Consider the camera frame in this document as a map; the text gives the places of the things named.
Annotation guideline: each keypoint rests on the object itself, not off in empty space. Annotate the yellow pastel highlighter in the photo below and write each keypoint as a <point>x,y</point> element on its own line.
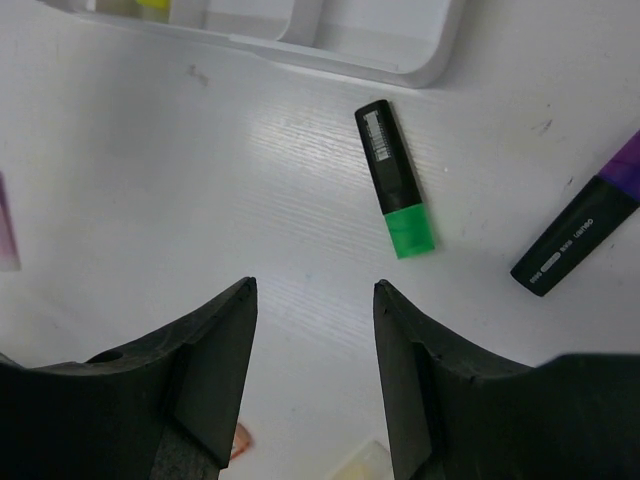
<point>370,461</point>

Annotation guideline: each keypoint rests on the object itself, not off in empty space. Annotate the black purple-capped highlighter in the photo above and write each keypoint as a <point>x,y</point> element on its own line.
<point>603,204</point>

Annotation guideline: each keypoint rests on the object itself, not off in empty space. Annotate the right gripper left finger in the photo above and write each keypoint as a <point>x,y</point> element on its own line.
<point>163,406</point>

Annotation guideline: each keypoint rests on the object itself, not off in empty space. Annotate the black green-capped highlighter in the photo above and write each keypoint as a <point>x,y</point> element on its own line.
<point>395,184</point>

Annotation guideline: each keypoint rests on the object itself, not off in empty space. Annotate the white divided plastic tray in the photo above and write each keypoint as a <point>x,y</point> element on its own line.
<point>401,43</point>

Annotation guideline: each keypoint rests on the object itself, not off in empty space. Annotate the black yellow-capped highlighter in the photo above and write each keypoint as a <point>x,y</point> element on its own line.
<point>163,5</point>

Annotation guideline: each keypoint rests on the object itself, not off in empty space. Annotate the pink pastel highlighter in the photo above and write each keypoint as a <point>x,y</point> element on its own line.
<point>9,255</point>

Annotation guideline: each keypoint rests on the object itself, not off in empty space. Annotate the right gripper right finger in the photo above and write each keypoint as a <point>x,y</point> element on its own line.
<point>457,411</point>

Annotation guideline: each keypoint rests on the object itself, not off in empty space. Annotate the orange pastel short highlighter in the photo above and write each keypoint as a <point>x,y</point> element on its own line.
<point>242,441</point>

